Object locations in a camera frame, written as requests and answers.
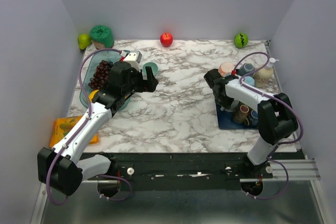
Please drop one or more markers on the pink mug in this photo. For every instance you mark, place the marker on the pink mug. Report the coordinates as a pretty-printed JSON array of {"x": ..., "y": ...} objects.
[{"x": 226, "y": 68}]

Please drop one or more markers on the orange snack bag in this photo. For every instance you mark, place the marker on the orange snack bag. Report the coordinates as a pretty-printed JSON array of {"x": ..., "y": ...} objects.
[{"x": 61, "y": 127}]

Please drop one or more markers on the green striped ball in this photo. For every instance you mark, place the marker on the green striped ball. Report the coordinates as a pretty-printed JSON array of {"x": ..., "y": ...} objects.
[{"x": 241, "y": 40}]

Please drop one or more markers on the light blue faceted mug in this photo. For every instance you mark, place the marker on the light blue faceted mug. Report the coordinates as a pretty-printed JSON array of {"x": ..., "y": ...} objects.
[{"x": 248, "y": 80}]

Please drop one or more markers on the dark teal mug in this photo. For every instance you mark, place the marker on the dark teal mug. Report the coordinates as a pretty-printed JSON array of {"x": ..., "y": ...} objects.
[{"x": 245, "y": 69}]

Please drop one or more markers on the dark purple grapes bunch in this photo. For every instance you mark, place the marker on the dark purple grapes bunch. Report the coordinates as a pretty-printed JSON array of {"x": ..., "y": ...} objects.
[{"x": 101, "y": 75}]

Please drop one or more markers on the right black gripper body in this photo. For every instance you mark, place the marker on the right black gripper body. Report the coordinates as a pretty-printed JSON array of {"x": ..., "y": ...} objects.
[{"x": 225, "y": 102}]

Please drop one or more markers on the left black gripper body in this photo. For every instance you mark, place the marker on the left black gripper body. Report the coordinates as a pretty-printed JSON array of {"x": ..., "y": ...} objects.
[{"x": 136, "y": 83}]

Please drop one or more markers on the red apple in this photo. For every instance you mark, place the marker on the red apple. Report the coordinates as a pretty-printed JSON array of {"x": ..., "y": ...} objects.
[{"x": 166, "y": 39}]

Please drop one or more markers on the mint green mug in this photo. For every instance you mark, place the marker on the mint green mug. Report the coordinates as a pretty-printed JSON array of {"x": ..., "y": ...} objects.
[{"x": 153, "y": 66}]

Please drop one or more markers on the dark blue mug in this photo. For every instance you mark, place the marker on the dark blue mug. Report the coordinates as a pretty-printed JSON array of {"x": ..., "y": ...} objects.
[{"x": 253, "y": 118}]

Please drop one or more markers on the yellow mango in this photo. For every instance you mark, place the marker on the yellow mango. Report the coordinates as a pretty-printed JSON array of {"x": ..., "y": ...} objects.
[{"x": 92, "y": 94}]

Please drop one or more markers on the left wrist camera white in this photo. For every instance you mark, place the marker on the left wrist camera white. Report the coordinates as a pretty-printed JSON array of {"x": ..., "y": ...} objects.
[{"x": 132, "y": 57}]

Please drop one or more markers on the dark blue tray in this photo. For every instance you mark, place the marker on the dark blue tray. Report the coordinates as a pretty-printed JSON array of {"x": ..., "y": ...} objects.
[{"x": 225, "y": 121}]

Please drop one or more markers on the black table front rail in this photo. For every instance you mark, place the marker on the black table front rail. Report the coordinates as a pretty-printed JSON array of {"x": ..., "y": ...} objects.
[{"x": 180, "y": 171}]

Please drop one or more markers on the cream soap pump bottle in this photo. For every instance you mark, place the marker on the cream soap pump bottle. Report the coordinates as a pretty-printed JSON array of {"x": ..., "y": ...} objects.
[{"x": 262, "y": 76}]

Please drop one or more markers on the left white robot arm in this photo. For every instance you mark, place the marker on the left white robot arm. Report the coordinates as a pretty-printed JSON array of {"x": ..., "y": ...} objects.
[{"x": 61, "y": 167}]

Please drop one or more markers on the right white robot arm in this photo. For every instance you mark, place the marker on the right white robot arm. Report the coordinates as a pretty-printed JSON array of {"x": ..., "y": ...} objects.
[{"x": 276, "y": 118}]

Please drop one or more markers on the green pear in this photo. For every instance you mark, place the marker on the green pear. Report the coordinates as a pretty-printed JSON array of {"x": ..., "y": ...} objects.
[{"x": 84, "y": 41}]

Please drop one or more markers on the brown patterned mug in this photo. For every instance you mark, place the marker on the brown patterned mug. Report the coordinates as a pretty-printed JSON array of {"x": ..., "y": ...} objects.
[{"x": 241, "y": 115}]

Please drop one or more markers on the teal transparent fruit tray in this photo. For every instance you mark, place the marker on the teal transparent fruit tray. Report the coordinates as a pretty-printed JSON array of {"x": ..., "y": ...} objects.
[{"x": 108, "y": 55}]

